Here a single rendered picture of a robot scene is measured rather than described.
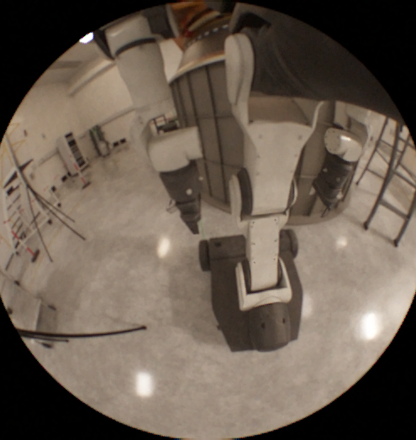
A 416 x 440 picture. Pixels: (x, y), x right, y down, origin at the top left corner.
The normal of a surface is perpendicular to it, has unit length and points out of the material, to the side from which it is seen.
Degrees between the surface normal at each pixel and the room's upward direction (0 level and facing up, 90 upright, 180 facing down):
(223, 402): 0
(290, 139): 100
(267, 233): 60
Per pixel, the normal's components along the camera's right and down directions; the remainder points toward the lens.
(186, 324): -0.16, -0.69
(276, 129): 0.04, 0.82
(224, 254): -0.11, 0.01
